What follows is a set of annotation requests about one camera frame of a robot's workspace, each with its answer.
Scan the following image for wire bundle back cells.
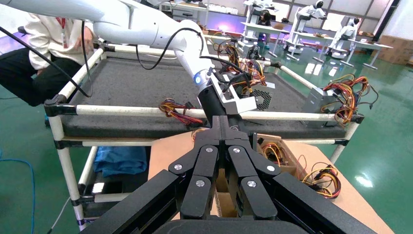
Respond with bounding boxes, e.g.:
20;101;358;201
297;154;343;200

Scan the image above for person in white jacket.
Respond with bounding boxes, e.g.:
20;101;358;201
0;13;97;107

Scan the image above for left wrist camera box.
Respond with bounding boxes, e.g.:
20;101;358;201
206;72;258;115

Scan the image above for stacked cardboard cartons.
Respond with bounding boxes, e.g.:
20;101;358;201
377;35;413;66

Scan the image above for person bare hand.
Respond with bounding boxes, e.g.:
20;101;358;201
75;27;95;50

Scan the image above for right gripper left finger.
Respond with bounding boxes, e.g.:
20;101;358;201
80;116;223;234

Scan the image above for cardboard divider grid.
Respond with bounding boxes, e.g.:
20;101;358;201
214;168;240;218

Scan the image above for blue cloth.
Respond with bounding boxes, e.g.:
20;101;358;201
94;146;148;177

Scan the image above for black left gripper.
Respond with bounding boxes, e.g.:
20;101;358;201
197;85;259;153

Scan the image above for blue floor cable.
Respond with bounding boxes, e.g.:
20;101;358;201
0;151;36;234

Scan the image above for white pipe frame cart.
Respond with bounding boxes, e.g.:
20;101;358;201
43;43;365;234

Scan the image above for white work table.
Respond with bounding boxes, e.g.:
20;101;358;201
342;39;394;70
292;32;335;63
240;21;291;62

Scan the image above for long black cable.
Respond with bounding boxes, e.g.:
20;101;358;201
0;20;94;98

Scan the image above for power supply with fan grille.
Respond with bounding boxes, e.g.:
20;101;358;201
213;40;275;113

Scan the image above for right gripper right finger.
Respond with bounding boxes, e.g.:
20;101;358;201
222;116;379;234

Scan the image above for grey power supply with wires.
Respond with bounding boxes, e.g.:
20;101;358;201
301;73;379;127
261;142;286;167

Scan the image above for red yellow black wire bundle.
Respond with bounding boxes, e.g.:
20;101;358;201
158;97;207;127

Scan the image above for brown cardboard box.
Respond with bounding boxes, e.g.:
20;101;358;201
148;131;396;234

